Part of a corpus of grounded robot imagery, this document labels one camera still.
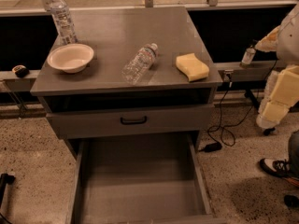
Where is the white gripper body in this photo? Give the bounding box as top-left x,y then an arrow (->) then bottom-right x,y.
256,71 -> 278,129

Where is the black stand leg with caster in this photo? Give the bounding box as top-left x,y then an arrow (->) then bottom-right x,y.
244,89 -> 275,136

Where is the black object at left edge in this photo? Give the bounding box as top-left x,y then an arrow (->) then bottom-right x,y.
0,173 -> 16,224

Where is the white black sneaker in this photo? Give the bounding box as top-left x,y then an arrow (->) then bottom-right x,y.
259,158 -> 299,187

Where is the grey drawer cabinet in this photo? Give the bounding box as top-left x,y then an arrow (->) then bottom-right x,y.
31,7 -> 221,155

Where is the black power cable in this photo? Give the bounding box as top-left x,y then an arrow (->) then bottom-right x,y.
206,59 -> 278,147

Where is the upright clear water bottle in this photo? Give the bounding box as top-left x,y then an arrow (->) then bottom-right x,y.
50,0 -> 78,45

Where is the small bottle on ledge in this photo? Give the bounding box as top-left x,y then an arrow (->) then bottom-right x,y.
240,46 -> 256,66

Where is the black power adapter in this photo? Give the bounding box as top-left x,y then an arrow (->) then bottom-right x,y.
200,142 -> 222,152

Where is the black tape measure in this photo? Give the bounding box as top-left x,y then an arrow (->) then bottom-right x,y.
12,64 -> 29,78

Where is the black drawer handle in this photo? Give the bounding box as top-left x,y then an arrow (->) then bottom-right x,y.
120,116 -> 148,125

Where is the grey upper drawer front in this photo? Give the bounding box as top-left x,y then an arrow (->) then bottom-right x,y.
47,105 -> 213,139

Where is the lying clear water bottle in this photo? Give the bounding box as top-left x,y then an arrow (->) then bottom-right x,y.
121,43 -> 158,85

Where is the black shoe tip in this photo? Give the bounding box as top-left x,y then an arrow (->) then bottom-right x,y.
284,195 -> 299,207

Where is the open grey middle drawer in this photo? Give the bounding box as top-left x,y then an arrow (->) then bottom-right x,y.
65,133 -> 227,224

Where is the white paper bowl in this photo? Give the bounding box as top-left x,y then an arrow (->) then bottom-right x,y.
47,44 -> 94,74

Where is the yellow sponge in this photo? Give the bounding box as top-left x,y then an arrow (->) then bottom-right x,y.
176,53 -> 209,82

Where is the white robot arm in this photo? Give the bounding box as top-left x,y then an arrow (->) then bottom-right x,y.
255,4 -> 299,129

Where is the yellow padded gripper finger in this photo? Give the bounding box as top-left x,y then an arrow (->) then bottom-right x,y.
262,102 -> 289,123
270,65 -> 299,106

